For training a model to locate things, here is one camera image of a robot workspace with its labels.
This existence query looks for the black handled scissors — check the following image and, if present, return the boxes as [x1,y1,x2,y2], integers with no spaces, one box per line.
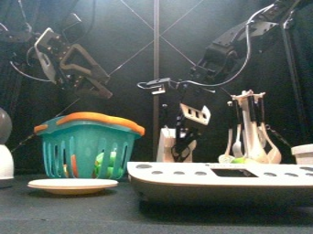
[170,133,198,164]

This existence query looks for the white knife block holder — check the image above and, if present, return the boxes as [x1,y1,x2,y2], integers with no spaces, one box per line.
[156,127,198,164]

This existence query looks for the white utensil rack stand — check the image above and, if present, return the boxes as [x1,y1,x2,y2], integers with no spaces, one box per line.
[231,89,267,163]

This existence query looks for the white toy fork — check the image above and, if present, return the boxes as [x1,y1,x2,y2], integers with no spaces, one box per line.
[232,100,247,159]

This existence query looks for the white toy spoon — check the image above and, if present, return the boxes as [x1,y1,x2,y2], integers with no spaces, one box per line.
[218,101,236,165]

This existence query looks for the white toy ladle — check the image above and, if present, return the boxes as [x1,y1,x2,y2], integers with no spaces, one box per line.
[247,95,271,165]

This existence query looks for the teal basket with orange rim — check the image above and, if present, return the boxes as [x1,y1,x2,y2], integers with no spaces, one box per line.
[34,111,148,180]

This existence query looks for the small green toy piece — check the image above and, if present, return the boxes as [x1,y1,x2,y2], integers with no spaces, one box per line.
[231,155,249,165]

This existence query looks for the green toy vegetable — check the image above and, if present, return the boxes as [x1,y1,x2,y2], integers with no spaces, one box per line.
[94,150,125,179]

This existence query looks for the white toy spatula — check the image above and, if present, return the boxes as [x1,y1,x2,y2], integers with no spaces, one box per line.
[259,96,284,165]

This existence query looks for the white kitchen scale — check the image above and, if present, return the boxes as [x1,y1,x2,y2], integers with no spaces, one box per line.
[126,161,313,208]

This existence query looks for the orange toy piece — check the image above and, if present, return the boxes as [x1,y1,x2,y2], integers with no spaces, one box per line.
[63,154,79,178]

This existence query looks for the white cup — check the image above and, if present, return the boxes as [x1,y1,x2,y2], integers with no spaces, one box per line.
[291,144,313,165]

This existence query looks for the grey and white round appliance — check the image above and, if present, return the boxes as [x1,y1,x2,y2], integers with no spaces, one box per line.
[0,107,17,189]

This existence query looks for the white round plate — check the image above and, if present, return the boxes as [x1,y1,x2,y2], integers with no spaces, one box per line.
[27,177,121,196]

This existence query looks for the grey left arm cable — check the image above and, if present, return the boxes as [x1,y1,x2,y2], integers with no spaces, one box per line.
[8,45,57,84]

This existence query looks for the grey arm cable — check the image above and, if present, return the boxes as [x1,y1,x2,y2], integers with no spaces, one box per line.
[8,45,57,84]
[170,3,287,90]

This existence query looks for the grey right arm cable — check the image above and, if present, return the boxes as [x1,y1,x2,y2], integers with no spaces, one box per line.
[170,3,287,90]

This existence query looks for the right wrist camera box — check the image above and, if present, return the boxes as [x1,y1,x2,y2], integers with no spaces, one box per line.
[137,77,181,96]

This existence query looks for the vertical metal frame pole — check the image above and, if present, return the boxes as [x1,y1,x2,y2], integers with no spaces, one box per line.
[152,0,162,163]

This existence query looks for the black side frame post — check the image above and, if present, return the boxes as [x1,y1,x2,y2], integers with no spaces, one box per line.
[280,12,311,144]

